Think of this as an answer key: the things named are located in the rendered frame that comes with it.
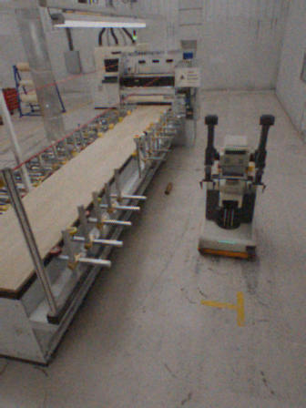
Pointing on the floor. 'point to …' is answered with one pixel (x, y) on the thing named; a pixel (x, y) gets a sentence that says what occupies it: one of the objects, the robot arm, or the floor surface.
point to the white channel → (72, 13)
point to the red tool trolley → (10, 99)
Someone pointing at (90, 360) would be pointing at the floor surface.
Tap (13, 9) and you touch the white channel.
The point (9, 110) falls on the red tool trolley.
